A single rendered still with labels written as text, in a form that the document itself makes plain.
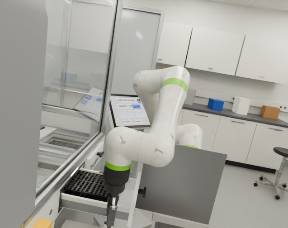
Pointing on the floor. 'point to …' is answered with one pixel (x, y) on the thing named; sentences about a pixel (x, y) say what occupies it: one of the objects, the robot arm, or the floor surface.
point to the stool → (279, 171)
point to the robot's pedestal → (174, 222)
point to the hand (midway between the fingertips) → (108, 227)
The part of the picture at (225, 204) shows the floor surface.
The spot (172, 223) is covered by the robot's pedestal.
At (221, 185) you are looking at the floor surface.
